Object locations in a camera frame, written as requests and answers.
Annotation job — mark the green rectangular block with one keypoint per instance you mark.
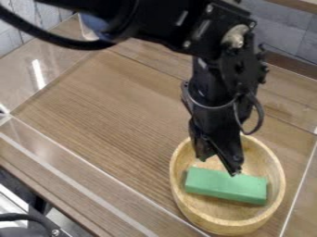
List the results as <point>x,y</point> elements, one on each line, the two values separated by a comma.
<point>216,183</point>

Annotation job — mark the round wooden bowl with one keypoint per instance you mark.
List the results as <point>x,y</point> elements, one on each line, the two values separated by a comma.
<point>221,216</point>

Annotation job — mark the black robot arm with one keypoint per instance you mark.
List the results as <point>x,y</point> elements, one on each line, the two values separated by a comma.
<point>211,30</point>

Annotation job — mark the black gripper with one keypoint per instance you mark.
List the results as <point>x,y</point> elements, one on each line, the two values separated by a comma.
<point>220,95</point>

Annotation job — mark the black metal frame bracket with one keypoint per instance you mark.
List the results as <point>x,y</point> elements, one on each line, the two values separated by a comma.
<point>38,210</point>

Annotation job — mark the clear acrylic enclosure wall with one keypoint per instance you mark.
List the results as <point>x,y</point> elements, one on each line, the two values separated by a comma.
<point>97,123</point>

